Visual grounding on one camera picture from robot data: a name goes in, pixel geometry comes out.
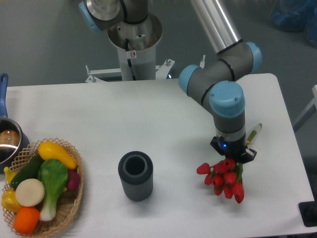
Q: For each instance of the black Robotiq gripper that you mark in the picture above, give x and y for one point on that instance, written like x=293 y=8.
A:
x=233 y=144

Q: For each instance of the red tulip bouquet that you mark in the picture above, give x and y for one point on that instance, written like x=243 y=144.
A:
x=226 y=175

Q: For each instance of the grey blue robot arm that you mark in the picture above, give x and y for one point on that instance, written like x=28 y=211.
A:
x=214 y=87

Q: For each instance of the black box at table edge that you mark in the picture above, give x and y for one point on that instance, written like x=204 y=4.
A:
x=308 y=211

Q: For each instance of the dark grey ribbed vase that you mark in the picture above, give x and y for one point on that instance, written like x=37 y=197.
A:
x=136 y=170

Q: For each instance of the blue plastic bag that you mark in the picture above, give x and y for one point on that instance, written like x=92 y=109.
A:
x=296 y=16

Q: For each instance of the purple red radish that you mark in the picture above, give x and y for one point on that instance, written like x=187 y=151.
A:
x=73 y=180

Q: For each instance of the woven wicker basket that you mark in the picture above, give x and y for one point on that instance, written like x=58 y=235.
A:
x=67 y=205

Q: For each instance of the green bok choy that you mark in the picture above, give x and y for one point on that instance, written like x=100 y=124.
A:
x=53 y=174

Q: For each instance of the yellow squash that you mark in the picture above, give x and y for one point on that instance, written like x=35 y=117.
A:
x=50 y=150

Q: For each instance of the dark green cucumber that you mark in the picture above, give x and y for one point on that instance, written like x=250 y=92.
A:
x=30 y=171

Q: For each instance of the beige round mushroom cap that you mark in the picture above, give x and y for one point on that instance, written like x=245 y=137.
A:
x=30 y=192

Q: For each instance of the orange fruit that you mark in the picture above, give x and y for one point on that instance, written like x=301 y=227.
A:
x=26 y=220

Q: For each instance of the yellow banana tip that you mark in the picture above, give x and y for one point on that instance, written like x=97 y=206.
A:
x=9 y=174

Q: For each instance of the yellow bell pepper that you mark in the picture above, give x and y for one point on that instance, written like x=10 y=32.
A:
x=9 y=201

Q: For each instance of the white frame leg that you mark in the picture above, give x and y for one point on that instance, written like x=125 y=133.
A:
x=307 y=112

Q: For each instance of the white metal base bracket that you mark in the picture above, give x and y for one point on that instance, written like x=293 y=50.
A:
x=161 y=72

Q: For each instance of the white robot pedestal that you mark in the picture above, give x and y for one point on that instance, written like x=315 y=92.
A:
x=136 y=45

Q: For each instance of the blue handled saucepan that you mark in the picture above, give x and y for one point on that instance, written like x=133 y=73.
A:
x=12 y=138

